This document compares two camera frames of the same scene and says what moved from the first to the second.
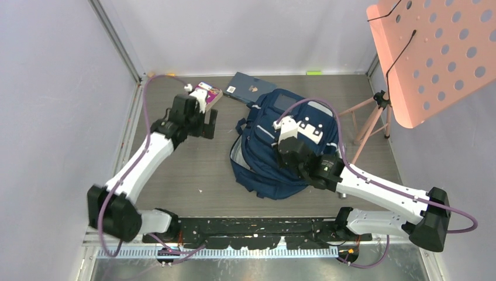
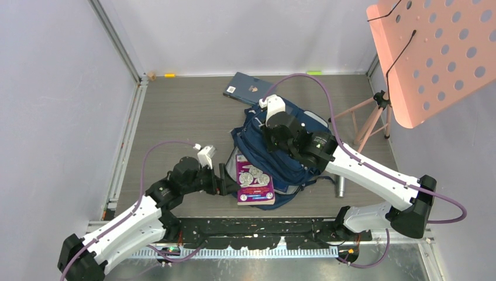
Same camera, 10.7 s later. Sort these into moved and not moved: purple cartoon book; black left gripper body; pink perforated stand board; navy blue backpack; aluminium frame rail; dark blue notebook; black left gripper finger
Moved: purple cartoon book; black left gripper finger; navy blue backpack; black left gripper body
Not moved: dark blue notebook; aluminium frame rail; pink perforated stand board
